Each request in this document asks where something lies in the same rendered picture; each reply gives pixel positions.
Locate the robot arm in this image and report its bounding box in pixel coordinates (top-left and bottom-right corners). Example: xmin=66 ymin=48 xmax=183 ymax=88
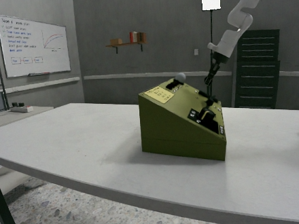
xmin=207 ymin=0 xmax=259 ymax=57

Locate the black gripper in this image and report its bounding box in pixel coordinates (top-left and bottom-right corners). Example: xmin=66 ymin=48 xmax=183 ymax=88
xmin=204 ymin=51 xmax=229 ymax=86

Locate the olive green control panel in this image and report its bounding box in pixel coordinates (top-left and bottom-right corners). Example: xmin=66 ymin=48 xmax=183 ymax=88
xmin=138 ymin=73 xmax=227 ymax=161

